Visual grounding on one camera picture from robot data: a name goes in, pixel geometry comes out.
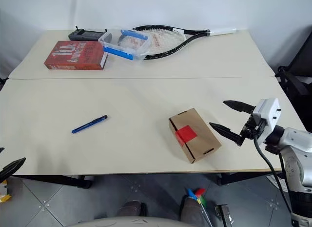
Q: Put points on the cardboard box with red tape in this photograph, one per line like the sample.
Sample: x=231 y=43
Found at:
x=195 y=136

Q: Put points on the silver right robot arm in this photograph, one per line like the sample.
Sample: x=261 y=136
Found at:
x=297 y=163

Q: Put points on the multicoloured toy pinwheel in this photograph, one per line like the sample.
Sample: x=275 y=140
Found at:
x=198 y=195

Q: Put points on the dark brown rounded shape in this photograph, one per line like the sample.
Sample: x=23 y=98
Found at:
x=130 y=208
x=191 y=211

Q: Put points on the red hardcover book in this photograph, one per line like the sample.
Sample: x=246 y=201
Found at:
x=73 y=55

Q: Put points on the clear container with blue clips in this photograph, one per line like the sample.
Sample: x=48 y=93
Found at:
x=122 y=52

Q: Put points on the blue utility knife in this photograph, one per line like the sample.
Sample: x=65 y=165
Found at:
x=89 y=124

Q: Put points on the metal bracket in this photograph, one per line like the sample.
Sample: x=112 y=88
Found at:
x=224 y=216

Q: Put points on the black handheld controller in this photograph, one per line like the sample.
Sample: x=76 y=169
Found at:
x=85 y=35

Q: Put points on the black chair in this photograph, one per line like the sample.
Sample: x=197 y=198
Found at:
x=299 y=75

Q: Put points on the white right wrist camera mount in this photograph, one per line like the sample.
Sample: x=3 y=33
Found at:
x=270 y=112

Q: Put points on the black and white tennis racket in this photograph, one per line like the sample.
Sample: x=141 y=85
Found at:
x=170 y=51

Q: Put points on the black table leg frame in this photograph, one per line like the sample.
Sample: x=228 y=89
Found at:
x=61 y=180
x=243 y=177

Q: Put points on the yellow sponge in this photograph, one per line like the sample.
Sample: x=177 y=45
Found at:
x=5 y=198

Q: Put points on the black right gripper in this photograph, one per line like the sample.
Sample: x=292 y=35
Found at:
x=248 y=130

